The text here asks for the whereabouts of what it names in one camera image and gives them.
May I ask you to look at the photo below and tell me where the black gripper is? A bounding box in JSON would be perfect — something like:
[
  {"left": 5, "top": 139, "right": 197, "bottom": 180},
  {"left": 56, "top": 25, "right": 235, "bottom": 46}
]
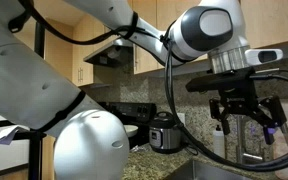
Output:
[{"left": 185, "top": 68, "right": 288, "bottom": 150}]

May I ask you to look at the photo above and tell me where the stainless steel sink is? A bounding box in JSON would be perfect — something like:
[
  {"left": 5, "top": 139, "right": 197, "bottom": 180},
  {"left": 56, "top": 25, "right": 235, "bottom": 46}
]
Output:
[{"left": 163, "top": 158, "right": 253, "bottom": 180}]

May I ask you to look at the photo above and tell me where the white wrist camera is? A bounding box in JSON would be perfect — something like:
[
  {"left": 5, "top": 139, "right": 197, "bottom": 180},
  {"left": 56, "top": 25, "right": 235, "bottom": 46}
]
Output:
[{"left": 245, "top": 47, "right": 284, "bottom": 67}]

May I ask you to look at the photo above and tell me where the translucent soap bottle black cap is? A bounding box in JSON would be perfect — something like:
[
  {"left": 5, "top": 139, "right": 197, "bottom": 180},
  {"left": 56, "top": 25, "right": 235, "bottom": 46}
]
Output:
[{"left": 212, "top": 124, "right": 226, "bottom": 160}]

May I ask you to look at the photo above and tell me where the white paper tag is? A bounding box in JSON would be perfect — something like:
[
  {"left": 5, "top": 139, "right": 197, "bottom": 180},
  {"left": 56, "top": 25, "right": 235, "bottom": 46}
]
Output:
[{"left": 0, "top": 124, "right": 31, "bottom": 146}]

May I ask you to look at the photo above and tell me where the steel and black pressure cooker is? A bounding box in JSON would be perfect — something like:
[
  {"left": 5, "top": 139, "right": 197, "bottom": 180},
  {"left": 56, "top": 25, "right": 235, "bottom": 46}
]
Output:
[{"left": 147, "top": 111, "right": 185, "bottom": 155}]

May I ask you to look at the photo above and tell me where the steel range hood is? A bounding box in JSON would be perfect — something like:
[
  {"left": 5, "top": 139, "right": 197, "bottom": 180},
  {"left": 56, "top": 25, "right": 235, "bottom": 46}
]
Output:
[{"left": 82, "top": 37, "right": 135, "bottom": 70}]

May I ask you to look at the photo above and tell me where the light wooden cabinet door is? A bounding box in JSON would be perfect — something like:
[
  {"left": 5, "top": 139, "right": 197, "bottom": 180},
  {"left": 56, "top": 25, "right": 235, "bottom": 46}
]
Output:
[
  {"left": 156, "top": 0, "right": 209, "bottom": 70},
  {"left": 71, "top": 13, "right": 106, "bottom": 88},
  {"left": 239, "top": 0, "right": 288, "bottom": 50},
  {"left": 132, "top": 0, "right": 159, "bottom": 75}
]

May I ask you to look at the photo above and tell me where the black kitchen stove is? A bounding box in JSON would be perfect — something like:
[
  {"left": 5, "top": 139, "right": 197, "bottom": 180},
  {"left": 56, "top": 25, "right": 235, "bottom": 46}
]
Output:
[{"left": 97, "top": 101, "right": 158, "bottom": 148}]

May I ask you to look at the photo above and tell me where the stainless steel kitchen faucet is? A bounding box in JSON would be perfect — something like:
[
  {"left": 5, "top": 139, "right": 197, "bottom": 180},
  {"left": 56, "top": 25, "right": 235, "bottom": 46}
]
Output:
[{"left": 234, "top": 114, "right": 266, "bottom": 165}]

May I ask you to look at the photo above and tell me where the white wall outlet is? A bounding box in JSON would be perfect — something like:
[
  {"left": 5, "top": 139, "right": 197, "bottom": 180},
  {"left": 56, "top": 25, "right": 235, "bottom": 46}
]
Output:
[{"left": 176, "top": 112, "right": 187, "bottom": 127}]

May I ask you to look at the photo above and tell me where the white pan on stove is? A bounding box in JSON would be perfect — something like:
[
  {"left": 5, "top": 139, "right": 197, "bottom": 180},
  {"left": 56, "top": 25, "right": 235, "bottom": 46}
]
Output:
[{"left": 123, "top": 124, "right": 139, "bottom": 138}]

